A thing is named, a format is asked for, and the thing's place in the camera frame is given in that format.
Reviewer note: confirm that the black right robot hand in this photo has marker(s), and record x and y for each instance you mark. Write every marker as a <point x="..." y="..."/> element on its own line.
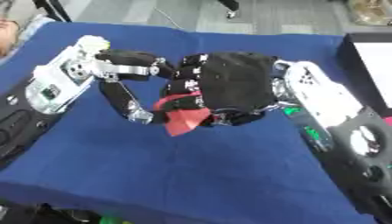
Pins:
<point x="235" y="81"/>

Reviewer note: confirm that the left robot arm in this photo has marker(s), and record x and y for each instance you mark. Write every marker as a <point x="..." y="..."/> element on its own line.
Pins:
<point x="56" y="81"/>

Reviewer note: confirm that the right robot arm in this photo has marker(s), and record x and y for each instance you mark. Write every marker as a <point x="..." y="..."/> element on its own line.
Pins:
<point x="321" y="93"/>

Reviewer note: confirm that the tan bag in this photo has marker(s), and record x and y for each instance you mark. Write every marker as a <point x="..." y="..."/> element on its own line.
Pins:
<point x="371" y="11"/>

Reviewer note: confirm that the black tripod leg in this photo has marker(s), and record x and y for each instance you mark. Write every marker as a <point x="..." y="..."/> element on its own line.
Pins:
<point x="52" y="10"/>

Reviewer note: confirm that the red block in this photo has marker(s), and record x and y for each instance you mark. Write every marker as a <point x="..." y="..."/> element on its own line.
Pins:
<point x="182" y="122"/>

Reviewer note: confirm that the person's hand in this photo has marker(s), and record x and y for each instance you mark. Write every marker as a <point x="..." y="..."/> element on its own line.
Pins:
<point x="7" y="36"/>

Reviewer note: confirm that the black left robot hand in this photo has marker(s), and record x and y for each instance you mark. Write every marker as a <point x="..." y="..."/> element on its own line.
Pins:
<point x="120" y="94"/>

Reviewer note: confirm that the black box with white inside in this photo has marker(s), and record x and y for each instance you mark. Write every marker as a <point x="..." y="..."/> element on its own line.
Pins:
<point x="375" y="64"/>

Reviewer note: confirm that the black chair leg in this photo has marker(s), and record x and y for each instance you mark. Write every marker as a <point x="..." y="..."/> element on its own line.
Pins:
<point x="230" y="7"/>

